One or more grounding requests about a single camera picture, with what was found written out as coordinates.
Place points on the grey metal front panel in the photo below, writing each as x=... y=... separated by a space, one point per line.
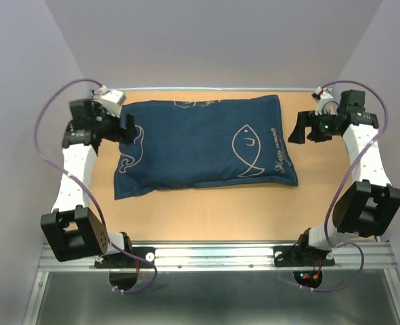
x=213 y=298

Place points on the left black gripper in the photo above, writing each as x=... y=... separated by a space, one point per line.
x=126 y=137

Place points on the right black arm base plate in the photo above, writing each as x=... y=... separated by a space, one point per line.
x=293 y=256

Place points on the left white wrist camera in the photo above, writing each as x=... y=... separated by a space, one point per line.
x=111 y=99

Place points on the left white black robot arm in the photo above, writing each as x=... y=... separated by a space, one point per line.
x=72 y=230

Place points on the front aluminium extrusion rail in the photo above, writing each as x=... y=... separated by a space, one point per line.
x=227 y=256

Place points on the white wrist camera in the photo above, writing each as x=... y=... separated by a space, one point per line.
x=111 y=99
x=324 y=100

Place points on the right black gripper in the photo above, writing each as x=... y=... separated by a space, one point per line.
x=307 y=119

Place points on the blue denim pillowcase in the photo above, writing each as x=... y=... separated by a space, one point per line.
x=206 y=144

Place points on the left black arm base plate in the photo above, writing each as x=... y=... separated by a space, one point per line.
x=121 y=261

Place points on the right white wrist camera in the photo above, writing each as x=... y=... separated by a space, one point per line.
x=324 y=100

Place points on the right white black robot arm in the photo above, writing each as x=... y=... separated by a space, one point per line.
x=366 y=201

